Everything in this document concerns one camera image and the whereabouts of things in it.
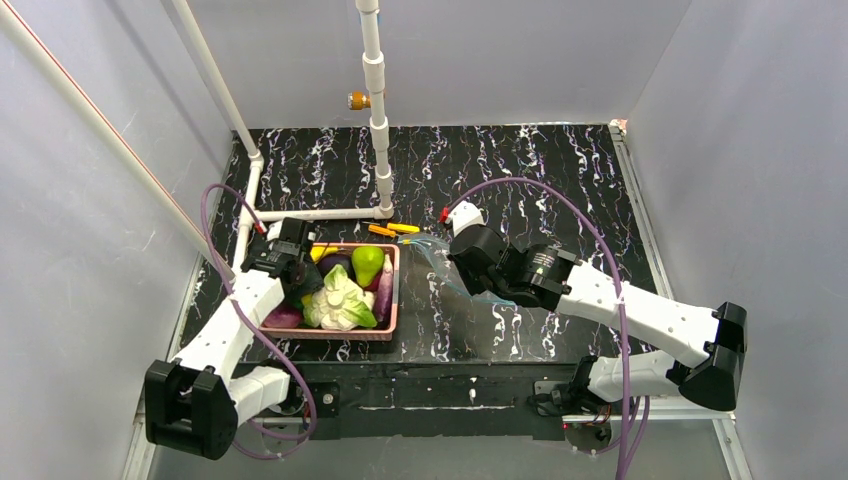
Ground clear zip top bag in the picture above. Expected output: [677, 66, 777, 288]
[396, 233, 516, 308]

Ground yellow banana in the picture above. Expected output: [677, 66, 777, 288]
[310, 245, 339, 264]

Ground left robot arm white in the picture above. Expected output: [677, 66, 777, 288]
[144, 218, 315, 460]

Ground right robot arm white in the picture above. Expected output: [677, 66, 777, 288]
[448, 224, 747, 412]

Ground dark round eggplant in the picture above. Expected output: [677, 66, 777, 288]
[316, 253, 355, 280]

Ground purple onion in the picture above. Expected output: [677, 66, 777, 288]
[262, 303, 304, 329]

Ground white green cabbage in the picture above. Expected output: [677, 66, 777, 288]
[303, 265, 378, 332]

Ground green pear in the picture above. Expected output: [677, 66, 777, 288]
[351, 245, 385, 288]

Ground long purple eggplant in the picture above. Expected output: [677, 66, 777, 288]
[372, 256, 394, 328]

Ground pink plastic basket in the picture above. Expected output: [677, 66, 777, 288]
[259, 243, 400, 341]

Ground brass pipe fitting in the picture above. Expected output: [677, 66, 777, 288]
[347, 91, 371, 111]

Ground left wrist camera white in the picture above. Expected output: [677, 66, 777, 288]
[265, 220, 283, 241]

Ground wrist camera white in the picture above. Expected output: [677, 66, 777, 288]
[441, 200, 486, 238]
[265, 220, 283, 241]

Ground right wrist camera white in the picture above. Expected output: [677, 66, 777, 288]
[441, 200, 486, 238]

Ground yellow handle screwdriver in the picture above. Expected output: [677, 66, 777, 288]
[386, 223, 421, 234]

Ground orange handle screwdriver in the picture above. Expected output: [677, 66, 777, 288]
[365, 222, 397, 238]

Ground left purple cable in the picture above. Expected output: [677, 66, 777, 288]
[200, 183, 318, 462]

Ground purple cable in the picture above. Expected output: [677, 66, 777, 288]
[447, 176, 652, 480]
[200, 183, 318, 462]

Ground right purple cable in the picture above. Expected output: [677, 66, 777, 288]
[447, 176, 652, 480]

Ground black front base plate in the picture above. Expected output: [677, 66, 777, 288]
[297, 361, 575, 440]

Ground white PVC pipe frame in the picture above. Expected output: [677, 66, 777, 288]
[0, 0, 397, 290]

